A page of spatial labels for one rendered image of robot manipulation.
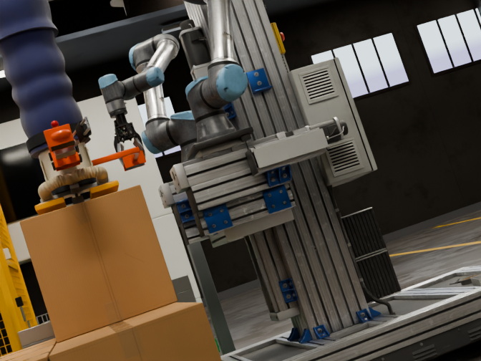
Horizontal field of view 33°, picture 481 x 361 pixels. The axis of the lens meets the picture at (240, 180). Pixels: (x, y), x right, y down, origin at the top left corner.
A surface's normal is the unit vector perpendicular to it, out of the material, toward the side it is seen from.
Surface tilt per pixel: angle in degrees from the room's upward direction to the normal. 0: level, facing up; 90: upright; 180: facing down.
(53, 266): 90
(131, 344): 90
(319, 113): 90
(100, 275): 90
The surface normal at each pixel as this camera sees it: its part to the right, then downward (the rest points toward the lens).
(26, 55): -0.11, -0.28
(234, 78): 0.58, -0.13
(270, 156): 0.18, -0.15
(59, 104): 0.39, -0.46
